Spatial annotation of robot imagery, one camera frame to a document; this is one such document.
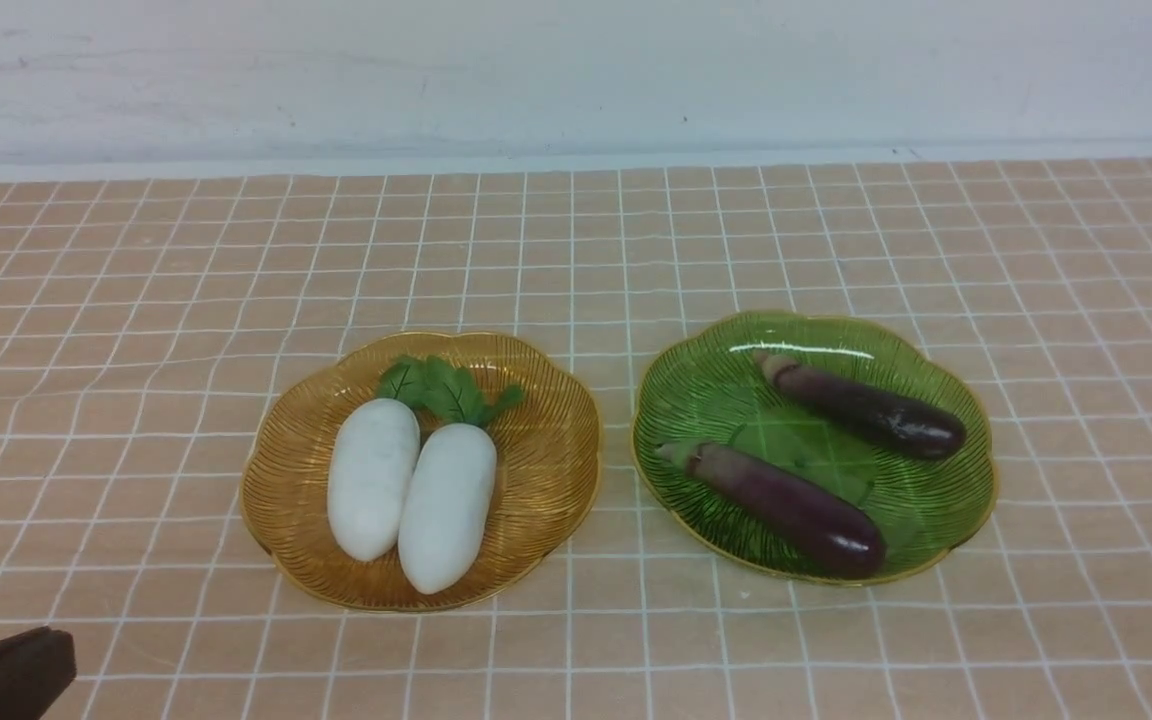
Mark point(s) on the dark purple eggplant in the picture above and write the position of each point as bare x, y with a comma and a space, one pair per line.
905, 425

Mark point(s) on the white radish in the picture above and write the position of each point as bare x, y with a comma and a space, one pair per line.
373, 458
444, 516

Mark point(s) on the green ribbed glass plate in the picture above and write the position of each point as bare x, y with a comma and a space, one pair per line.
707, 388

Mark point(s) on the beige checked tablecloth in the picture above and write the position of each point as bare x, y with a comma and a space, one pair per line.
145, 327

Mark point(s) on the amber ribbed glass plate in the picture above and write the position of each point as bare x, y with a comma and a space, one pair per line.
547, 476

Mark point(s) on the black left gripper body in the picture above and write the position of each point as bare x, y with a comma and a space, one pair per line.
36, 667

